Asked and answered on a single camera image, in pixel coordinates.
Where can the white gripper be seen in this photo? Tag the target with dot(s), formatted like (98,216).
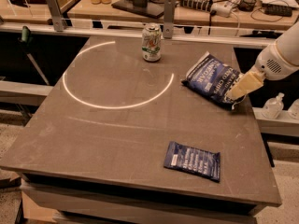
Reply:
(269,64)

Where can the blue chip bag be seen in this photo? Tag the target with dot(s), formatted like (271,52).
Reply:
(212,79)

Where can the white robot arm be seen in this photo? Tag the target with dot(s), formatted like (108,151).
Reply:
(291,36)

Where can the green white 7up can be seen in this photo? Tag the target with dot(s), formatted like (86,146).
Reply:
(151,42)

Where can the clear sanitizer bottle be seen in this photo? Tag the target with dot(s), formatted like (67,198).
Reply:
(273,107)

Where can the black device on desk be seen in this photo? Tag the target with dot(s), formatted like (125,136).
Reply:
(277,10)

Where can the white power adapter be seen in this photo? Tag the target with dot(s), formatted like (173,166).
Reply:
(223,10)

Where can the flat dark blue snack packet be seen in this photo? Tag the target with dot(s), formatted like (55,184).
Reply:
(194,161)

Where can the black power strip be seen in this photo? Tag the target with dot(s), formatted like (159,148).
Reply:
(202,5)

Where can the black monitor stand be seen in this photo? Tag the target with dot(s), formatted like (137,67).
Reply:
(140,7)

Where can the right grey metal bracket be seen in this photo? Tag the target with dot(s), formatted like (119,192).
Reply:
(169,12)

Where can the grey metal bracket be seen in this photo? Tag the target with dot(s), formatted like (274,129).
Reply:
(56,15)
(169,12)

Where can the left grey metal bracket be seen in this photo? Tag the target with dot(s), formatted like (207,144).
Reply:
(56,15)

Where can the green handled tool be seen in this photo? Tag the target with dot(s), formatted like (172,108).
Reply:
(24,41)

